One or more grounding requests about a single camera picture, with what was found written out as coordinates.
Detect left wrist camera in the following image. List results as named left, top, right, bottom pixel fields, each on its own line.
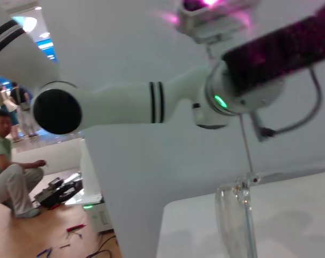
left=177, top=0, right=259, bottom=45

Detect clear frame glasses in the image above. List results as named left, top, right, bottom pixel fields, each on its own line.
left=214, top=112, right=325, bottom=258

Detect standing person dark top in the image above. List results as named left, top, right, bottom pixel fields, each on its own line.
left=8, top=82, right=40, bottom=138

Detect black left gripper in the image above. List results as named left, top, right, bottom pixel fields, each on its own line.
left=221, top=2, right=325, bottom=95

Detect black floor cable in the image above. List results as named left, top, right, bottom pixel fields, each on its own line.
left=91, top=233, right=123, bottom=258

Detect crouching man green shirt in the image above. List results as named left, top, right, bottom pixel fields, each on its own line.
left=0, top=109, right=48, bottom=219

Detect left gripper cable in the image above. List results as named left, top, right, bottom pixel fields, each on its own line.
left=252, top=67, right=323, bottom=142

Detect black open tool case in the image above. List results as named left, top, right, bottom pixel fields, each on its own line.
left=34, top=177, right=84, bottom=210

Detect red-handled tool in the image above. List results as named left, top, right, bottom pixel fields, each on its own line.
left=66, top=223, right=88, bottom=233

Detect white box green light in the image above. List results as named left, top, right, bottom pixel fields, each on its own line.
left=82, top=198, right=110, bottom=233

